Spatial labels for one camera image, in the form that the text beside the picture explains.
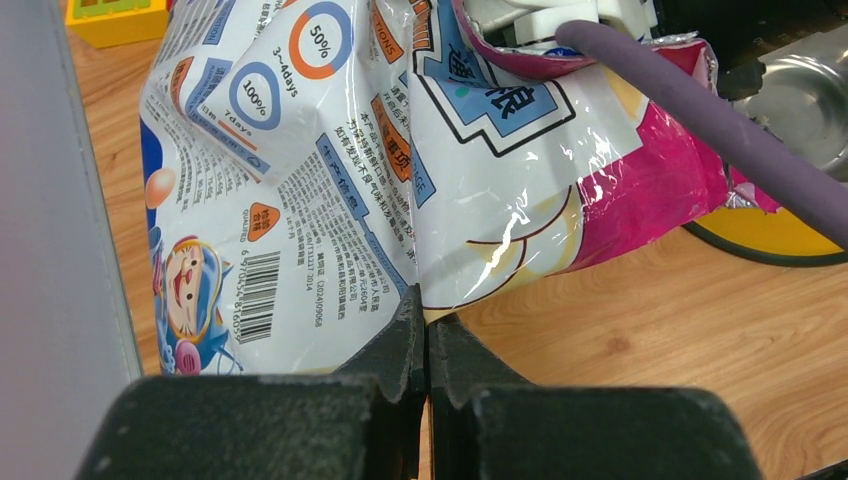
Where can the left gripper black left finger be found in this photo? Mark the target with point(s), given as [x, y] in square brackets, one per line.
[361, 421]

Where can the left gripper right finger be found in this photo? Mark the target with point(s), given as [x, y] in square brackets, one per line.
[490, 422]

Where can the colourful pet food bag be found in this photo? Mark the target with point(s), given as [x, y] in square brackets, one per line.
[308, 162]

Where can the yellow double pet bowl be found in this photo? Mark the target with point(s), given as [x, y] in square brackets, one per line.
[798, 93]

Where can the yellow blue red toy block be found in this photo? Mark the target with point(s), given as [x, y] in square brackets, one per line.
[110, 23]

